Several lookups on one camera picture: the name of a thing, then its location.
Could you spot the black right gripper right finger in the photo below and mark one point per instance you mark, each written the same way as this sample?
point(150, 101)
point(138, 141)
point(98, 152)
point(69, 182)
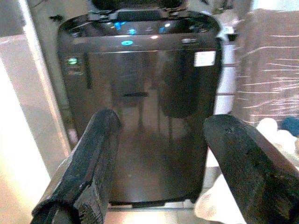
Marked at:
point(252, 175)

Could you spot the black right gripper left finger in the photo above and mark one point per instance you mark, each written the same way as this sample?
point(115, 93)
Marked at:
point(88, 163)

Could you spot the black top-load washing machine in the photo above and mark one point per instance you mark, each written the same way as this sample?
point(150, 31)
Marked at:
point(140, 116)

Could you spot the white cloth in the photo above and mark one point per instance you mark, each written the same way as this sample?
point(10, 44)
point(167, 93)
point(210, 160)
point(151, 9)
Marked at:
point(268, 127)
point(210, 205)

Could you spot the blue cloth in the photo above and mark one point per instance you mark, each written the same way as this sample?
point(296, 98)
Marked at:
point(292, 126)

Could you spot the white kitchen cabinet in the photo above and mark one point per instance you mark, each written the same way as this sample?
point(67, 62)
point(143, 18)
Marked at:
point(227, 74)

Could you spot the black washer lid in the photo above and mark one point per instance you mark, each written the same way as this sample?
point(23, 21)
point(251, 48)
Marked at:
point(112, 3)

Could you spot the grey door frame rail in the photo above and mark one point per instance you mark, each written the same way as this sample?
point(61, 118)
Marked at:
point(46, 77)

